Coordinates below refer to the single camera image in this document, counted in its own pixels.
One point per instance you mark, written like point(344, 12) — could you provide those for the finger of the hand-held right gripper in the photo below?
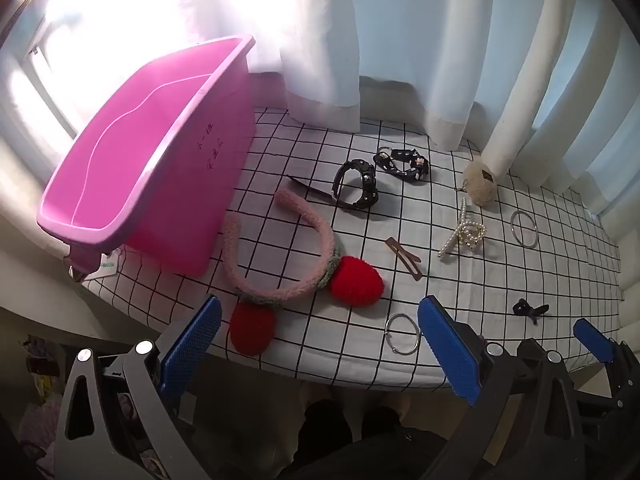
point(592, 339)

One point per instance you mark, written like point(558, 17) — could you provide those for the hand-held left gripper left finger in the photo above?
point(192, 342)

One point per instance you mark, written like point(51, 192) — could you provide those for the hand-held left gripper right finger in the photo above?
point(450, 355)

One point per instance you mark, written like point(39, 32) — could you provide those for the pink headband with red strawberries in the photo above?
point(357, 280)

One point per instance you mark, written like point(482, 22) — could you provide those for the pearl hair claw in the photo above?
point(470, 234)

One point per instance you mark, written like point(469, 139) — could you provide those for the brown snap hair clip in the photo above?
point(391, 244)

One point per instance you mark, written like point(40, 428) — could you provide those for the large silver bangle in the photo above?
point(511, 226)

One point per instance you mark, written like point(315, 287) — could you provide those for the beige fuzzy pouch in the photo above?
point(479, 180)

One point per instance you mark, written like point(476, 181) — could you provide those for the black wrist watch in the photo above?
point(369, 191)

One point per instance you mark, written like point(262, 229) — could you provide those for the pink plastic bin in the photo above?
point(150, 160)

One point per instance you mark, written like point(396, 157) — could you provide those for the white checkered tablecloth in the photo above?
point(450, 300)

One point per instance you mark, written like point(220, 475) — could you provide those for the person's legs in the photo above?
point(325, 435)

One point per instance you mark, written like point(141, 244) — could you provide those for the colourful floor clutter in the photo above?
point(42, 375)

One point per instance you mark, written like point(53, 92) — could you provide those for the dark hair pin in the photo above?
point(312, 188)

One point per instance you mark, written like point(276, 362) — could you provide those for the white pleated curtain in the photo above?
point(500, 35)

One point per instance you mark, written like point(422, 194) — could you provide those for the sheer white curtain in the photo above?
point(300, 35)

